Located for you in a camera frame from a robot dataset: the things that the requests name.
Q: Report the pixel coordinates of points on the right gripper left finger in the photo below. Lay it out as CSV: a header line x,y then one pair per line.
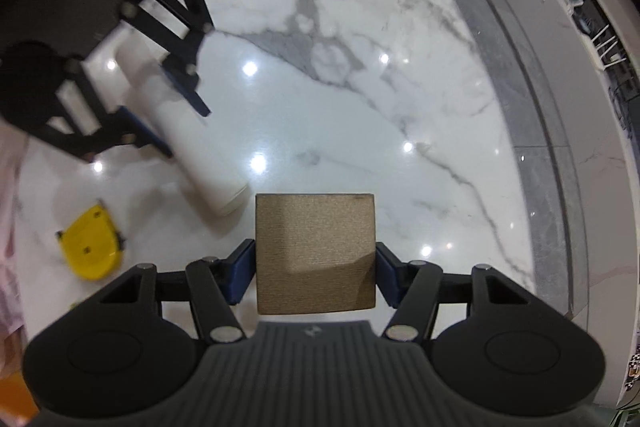
x,y
216,285

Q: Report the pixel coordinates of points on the small brown cardboard box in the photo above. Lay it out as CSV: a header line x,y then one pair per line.
x,y
315,253

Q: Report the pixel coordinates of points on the yellow plastic tape measure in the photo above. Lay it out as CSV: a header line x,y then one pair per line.
x,y
92,245

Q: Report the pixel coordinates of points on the orange cardboard storage box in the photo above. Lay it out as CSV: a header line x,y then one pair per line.
x,y
17,406

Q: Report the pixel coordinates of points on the white wifi router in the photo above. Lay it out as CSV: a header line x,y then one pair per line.
x,y
606,48

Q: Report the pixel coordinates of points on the white marble tv console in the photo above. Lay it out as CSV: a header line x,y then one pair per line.
x,y
606,173

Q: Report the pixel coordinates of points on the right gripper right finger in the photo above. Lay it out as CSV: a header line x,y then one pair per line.
x,y
411,289

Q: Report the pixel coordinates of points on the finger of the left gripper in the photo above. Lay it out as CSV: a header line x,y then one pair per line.
x,y
181,61
52,123

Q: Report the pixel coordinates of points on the long white box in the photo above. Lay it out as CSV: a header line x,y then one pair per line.
x,y
200,179

